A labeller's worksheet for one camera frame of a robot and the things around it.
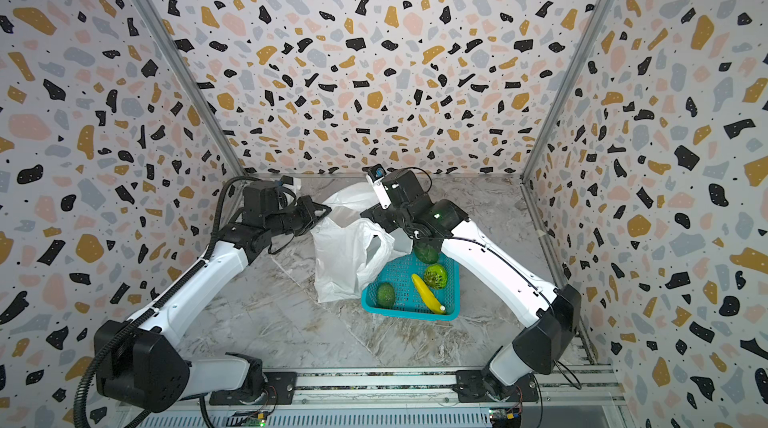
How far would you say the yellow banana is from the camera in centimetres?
87

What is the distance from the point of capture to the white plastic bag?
0.64 m

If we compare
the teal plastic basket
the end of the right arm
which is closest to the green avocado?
the teal plastic basket

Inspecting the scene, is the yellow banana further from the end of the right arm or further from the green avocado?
the end of the right arm

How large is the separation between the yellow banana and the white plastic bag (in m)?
0.16

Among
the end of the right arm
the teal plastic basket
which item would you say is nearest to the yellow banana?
the teal plastic basket

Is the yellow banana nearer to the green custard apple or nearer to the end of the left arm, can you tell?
the green custard apple

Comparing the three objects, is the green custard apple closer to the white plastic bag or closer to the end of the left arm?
the white plastic bag

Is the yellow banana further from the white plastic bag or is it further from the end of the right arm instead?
the end of the right arm

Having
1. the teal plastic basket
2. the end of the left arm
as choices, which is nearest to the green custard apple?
the teal plastic basket

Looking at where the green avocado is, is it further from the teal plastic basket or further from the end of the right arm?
the end of the right arm

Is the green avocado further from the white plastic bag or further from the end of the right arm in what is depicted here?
the end of the right arm

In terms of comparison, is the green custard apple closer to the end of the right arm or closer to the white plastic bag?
the white plastic bag

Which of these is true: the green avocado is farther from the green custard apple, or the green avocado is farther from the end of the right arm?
the end of the right arm

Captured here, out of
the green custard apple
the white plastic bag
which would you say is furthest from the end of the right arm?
the green custard apple
